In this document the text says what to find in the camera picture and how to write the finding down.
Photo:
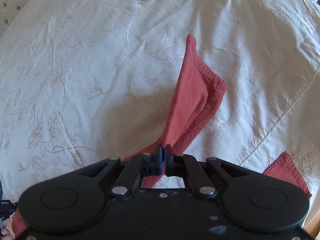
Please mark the white embroidered bedspread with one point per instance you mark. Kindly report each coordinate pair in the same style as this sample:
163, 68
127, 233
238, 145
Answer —
83, 80

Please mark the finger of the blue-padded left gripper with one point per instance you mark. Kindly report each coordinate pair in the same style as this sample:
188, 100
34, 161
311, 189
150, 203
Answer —
153, 162

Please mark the person's left hand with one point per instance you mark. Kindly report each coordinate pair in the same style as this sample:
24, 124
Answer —
5, 234

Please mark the red pants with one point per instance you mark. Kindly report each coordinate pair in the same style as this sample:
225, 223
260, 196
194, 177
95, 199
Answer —
214, 199

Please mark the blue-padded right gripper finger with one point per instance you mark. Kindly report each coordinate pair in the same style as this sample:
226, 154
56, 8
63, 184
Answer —
174, 164

